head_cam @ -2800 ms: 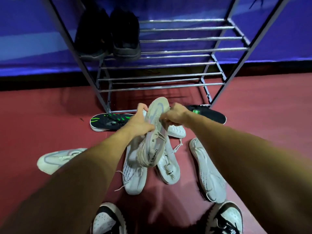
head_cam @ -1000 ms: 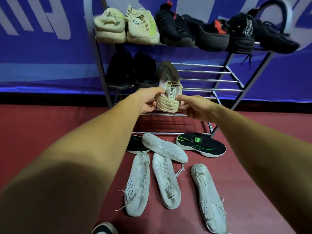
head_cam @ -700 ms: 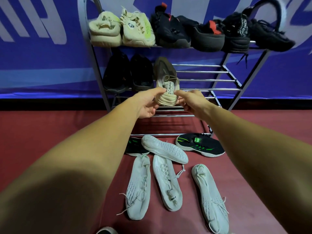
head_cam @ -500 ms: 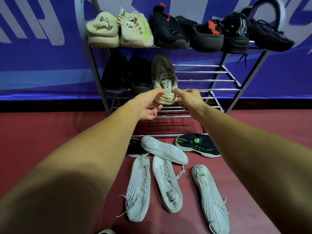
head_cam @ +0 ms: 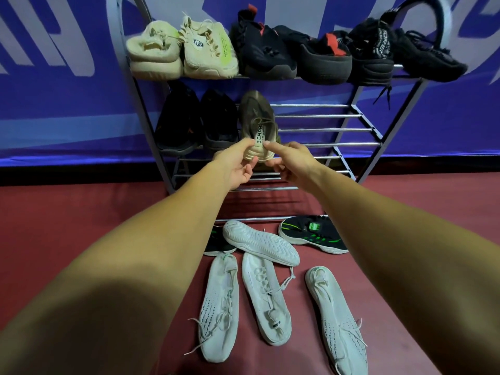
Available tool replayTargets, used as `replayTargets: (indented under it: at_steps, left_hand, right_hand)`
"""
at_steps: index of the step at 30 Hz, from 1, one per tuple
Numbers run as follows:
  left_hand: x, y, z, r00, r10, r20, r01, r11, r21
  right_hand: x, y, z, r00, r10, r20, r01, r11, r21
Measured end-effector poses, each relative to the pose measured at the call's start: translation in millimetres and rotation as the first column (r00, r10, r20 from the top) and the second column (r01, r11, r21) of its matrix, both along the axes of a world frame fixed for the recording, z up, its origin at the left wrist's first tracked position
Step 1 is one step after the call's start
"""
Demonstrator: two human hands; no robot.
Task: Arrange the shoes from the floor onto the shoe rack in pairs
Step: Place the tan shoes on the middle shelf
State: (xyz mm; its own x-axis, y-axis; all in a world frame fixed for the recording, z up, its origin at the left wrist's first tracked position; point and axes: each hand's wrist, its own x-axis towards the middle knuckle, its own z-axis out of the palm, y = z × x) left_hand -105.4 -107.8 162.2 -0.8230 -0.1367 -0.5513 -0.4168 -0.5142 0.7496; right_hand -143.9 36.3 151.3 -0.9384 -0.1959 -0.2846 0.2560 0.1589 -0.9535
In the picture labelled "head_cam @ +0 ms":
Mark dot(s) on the person's right hand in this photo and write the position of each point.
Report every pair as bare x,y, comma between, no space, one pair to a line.
297,164

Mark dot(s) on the person's left hand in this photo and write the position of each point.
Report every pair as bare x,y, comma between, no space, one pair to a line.
234,164

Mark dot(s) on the grey metal shoe rack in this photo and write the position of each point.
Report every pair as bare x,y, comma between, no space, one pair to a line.
324,130

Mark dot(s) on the black orange sneaker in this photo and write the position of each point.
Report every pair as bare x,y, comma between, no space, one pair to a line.
218,121

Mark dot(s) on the tan chunky sneaker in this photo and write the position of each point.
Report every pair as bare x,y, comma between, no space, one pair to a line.
258,117

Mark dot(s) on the black shoe orange marks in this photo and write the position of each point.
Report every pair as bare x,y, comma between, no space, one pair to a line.
179,121

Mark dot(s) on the black green sneaker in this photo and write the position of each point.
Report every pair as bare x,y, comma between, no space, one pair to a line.
312,234
216,246

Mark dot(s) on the grey white sneaker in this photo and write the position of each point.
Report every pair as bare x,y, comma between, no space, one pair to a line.
269,308
261,244

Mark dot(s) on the beige sneaker green stripe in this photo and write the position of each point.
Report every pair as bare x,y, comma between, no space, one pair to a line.
207,54

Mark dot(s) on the beige knit sneaker plain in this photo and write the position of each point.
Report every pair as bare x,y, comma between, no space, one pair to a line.
156,54

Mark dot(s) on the white knit sneaker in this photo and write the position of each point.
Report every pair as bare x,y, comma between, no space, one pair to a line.
218,316
336,320

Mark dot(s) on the plain black shoe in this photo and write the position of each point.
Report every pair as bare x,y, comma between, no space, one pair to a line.
429,62

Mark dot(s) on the person's right forearm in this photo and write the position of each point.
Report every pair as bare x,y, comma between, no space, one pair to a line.
422,277

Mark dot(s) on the person's left forearm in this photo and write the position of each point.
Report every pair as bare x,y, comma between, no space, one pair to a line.
97,292

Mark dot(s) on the blue printed wall banner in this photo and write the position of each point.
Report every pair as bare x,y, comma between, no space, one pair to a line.
58,113

